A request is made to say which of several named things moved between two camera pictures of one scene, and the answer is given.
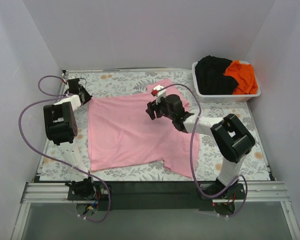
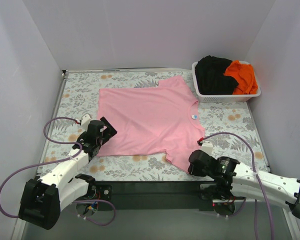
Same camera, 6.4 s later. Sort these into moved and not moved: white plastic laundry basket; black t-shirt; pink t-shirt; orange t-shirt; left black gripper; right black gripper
Moved: pink t-shirt; left black gripper; right black gripper
Not moved: black t-shirt; orange t-shirt; white plastic laundry basket
